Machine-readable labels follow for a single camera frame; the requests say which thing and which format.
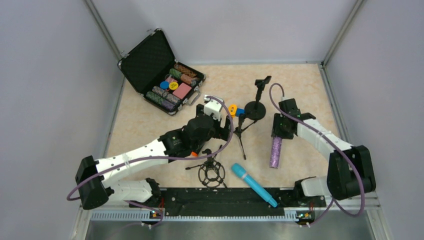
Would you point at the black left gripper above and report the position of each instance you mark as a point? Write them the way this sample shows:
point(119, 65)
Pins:
point(227, 125)

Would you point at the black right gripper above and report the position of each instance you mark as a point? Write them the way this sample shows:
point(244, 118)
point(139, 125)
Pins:
point(279, 131)

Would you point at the purple glitter microphone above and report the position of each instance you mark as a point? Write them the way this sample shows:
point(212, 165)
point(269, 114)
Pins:
point(275, 153)

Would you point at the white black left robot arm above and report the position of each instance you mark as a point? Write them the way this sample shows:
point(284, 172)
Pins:
point(99, 181)

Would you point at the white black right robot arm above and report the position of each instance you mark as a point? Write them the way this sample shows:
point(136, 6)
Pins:
point(349, 166)

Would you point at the black tripod mic stand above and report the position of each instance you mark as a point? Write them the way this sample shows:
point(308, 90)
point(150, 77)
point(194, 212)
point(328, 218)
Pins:
point(238, 131)

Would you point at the black round base stand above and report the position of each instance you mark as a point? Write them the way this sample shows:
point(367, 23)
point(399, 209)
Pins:
point(256, 110)

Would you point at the yellow toy traffic light block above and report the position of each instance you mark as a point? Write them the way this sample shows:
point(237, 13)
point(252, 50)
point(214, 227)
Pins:
point(232, 110)

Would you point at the blue toy block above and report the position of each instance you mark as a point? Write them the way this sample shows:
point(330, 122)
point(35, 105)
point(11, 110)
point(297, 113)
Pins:
point(239, 111)

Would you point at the black orange-tipped microphone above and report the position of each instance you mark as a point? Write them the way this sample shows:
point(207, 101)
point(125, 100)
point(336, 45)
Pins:
point(194, 154)

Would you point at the red card deck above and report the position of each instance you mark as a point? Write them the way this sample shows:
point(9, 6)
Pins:
point(182, 91)

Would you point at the teal blue microphone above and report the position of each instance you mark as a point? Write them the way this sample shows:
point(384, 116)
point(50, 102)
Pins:
point(241, 173)

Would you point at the purple chip stack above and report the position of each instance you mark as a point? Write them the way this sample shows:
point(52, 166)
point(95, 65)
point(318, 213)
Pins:
point(160, 101)

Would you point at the yellow big blind button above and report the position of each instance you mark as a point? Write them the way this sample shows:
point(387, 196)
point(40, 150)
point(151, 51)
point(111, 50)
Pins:
point(173, 86)

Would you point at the red tan chip stack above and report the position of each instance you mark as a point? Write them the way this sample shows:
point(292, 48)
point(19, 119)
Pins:
point(184, 74)

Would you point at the blue tan chip stack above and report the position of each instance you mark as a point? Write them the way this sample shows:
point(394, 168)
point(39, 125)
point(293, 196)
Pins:
point(166, 95)

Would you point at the blue dealer button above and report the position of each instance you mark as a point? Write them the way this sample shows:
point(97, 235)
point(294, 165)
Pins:
point(164, 85)

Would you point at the black poker chip case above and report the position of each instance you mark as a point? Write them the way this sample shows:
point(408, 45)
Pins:
point(148, 64)

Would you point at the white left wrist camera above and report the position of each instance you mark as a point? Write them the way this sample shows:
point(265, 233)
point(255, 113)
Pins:
point(212, 107)

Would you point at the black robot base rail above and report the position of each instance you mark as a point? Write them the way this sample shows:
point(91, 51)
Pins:
point(228, 202)

